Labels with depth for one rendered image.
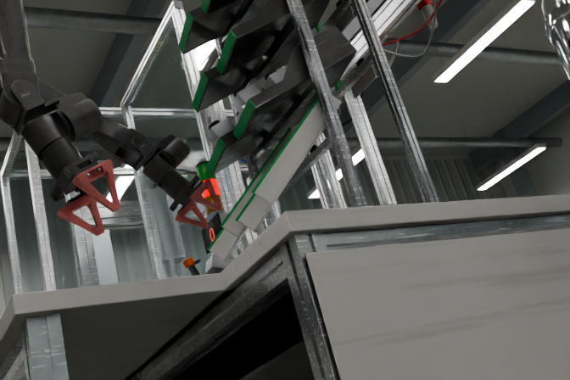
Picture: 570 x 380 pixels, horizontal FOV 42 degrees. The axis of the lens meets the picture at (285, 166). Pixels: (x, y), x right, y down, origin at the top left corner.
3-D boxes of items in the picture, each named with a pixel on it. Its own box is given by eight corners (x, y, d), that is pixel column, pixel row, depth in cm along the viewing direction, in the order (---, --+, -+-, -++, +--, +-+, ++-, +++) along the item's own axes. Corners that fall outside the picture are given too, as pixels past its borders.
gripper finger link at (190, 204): (211, 221, 188) (183, 197, 188) (221, 209, 183) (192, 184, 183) (196, 238, 184) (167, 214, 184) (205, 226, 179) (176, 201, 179)
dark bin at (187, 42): (193, 20, 164) (174, -4, 166) (183, 54, 175) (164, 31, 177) (286, -23, 178) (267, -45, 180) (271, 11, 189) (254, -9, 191)
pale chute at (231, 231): (239, 237, 143) (220, 225, 143) (225, 261, 154) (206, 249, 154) (306, 138, 158) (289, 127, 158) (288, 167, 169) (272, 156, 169)
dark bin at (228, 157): (225, 147, 152) (203, 120, 153) (212, 176, 163) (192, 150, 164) (322, 90, 166) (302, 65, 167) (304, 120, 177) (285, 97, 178)
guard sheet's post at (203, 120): (248, 317, 193) (174, 8, 232) (244, 321, 195) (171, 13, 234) (259, 315, 194) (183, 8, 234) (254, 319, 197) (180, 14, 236)
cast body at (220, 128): (222, 152, 154) (203, 126, 156) (220, 160, 158) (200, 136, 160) (254, 132, 158) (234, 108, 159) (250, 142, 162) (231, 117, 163)
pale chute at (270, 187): (273, 204, 131) (252, 191, 131) (254, 232, 142) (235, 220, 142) (342, 101, 146) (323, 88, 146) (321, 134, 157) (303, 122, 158)
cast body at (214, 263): (211, 266, 172) (213, 239, 176) (204, 273, 176) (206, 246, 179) (244, 272, 176) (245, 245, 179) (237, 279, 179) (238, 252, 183)
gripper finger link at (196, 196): (221, 209, 183) (192, 184, 183) (231, 196, 178) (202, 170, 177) (205, 227, 179) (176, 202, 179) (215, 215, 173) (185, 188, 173)
